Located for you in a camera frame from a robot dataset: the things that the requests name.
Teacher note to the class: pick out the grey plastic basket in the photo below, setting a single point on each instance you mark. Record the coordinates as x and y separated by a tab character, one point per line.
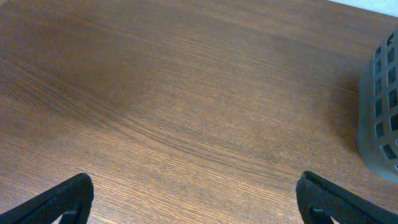
377	122

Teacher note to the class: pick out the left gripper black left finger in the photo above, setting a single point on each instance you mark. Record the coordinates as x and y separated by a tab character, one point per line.
69	201

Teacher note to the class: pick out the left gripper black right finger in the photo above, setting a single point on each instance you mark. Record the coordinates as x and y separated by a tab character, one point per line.
322	201

